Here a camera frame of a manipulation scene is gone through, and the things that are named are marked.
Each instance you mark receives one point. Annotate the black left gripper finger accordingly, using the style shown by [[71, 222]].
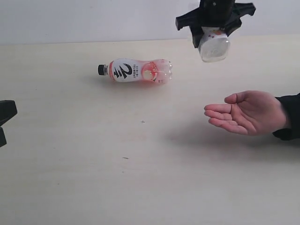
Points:
[[8, 110], [3, 141]]

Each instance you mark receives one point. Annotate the butterfly label clear bottle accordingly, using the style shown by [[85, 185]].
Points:
[[214, 45]]

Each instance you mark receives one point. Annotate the pink peach drink bottle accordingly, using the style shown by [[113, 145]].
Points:
[[129, 70]]

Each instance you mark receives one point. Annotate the open person's hand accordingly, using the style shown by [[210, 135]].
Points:
[[249, 112]]

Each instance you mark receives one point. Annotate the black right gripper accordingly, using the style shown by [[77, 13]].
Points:
[[214, 13]]

